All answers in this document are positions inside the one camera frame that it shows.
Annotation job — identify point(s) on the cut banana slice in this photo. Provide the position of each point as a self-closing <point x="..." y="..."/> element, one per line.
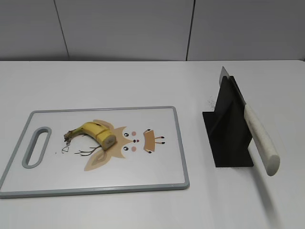
<point x="106" y="139"/>

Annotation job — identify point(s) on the knife with white handle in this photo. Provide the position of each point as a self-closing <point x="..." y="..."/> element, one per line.
<point x="262" y="140"/>

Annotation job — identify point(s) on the yellow banana with stem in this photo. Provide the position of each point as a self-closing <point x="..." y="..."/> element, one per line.
<point x="92" y="129"/>

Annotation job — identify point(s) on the white cutting board grey rim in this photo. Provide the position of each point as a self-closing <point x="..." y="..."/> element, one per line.
<point x="148" y="155"/>

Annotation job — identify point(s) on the black knife stand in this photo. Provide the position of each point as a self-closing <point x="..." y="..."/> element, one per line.
<point x="227" y="130"/>

